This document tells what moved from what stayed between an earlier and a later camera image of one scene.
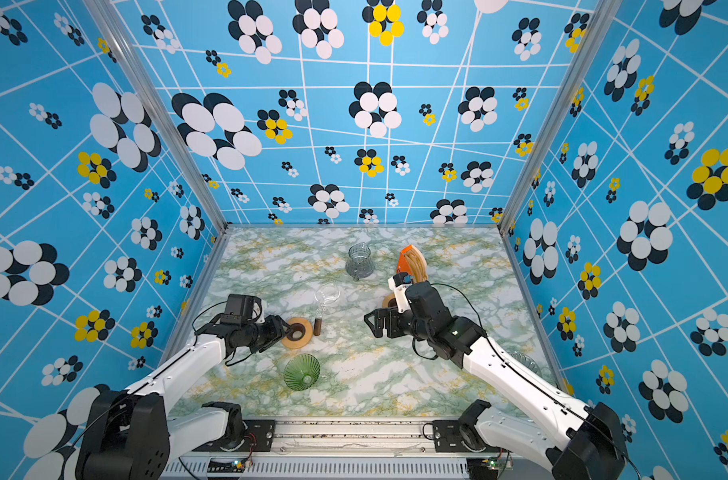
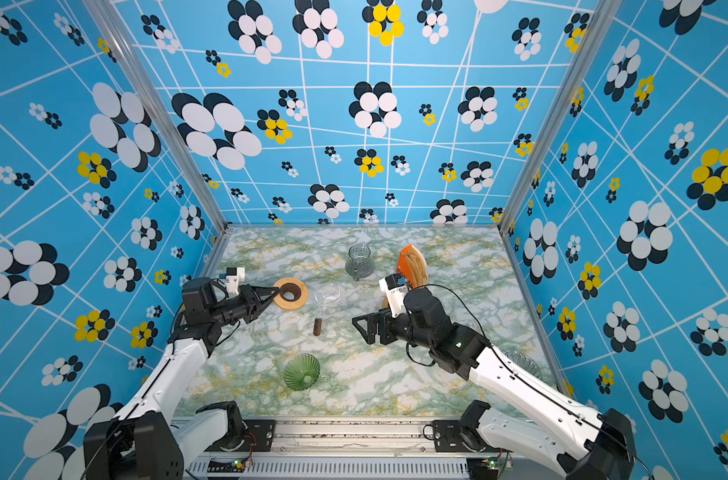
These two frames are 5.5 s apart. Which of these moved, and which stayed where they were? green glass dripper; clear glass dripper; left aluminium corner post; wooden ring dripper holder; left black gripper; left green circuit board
Moved: wooden ring dripper holder; left black gripper
Stayed: left aluminium corner post; green glass dripper; left green circuit board; clear glass dripper
